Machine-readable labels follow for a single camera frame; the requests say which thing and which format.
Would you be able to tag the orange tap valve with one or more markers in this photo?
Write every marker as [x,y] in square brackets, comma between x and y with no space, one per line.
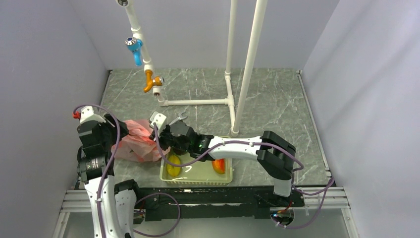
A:
[152,81]

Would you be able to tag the red orange fake mango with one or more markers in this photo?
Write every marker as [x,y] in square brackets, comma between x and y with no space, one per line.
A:
[219,166]

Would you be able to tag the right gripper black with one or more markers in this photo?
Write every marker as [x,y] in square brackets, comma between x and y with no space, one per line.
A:
[161,135]

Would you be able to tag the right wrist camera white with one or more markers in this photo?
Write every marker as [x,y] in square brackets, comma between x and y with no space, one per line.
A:
[158,119]

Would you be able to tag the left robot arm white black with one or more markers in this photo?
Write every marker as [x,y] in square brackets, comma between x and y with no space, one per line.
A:
[112,204]

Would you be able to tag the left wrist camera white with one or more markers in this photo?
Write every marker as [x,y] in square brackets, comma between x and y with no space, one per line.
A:
[87,113]

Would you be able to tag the pink plastic bag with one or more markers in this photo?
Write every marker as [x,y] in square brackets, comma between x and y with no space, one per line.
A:
[136,146]

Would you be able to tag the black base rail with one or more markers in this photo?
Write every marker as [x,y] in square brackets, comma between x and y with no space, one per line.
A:
[213,202]

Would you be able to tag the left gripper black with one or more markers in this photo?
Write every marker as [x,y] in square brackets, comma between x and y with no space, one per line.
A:
[108,125]

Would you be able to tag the silver open-end wrench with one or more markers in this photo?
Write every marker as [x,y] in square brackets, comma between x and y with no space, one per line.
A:
[180,117]

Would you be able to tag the pale green plastic basket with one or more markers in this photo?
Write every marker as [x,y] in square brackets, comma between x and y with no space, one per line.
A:
[199,173]

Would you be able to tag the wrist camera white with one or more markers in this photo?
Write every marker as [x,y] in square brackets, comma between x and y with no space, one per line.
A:
[158,119]
[87,113]

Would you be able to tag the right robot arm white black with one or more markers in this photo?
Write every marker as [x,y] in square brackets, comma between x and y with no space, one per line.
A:
[271,151]

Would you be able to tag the blue tap valve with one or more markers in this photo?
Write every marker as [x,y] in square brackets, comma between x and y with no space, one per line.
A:
[134,46]

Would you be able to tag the yellow fake mango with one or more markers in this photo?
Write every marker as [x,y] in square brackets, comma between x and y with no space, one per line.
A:
[172,170]

